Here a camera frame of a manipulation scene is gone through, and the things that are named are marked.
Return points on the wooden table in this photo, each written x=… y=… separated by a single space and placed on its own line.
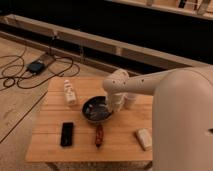
x=120 y=143

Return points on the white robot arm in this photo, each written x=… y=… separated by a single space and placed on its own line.
x=182 y=115

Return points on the brown red snack bar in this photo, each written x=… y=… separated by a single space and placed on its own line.
x=99 y=136

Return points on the translucent plastic cup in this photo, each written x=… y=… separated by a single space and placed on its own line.
x=129 y=100

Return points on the long wooden shelf frame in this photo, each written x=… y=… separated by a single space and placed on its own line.
x=114 y=47

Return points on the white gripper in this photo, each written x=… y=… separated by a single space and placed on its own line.
x=115 y=102

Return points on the dark ceramic bowl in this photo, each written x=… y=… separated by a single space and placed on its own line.
x=95 y=109

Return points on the blue power adapter box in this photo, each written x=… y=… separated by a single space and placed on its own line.
x=35 y=67

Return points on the black rectangular phone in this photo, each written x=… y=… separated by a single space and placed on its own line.
x=67 y=134

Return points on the white plastic bottle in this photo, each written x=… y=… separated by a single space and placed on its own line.
x=70 y=94

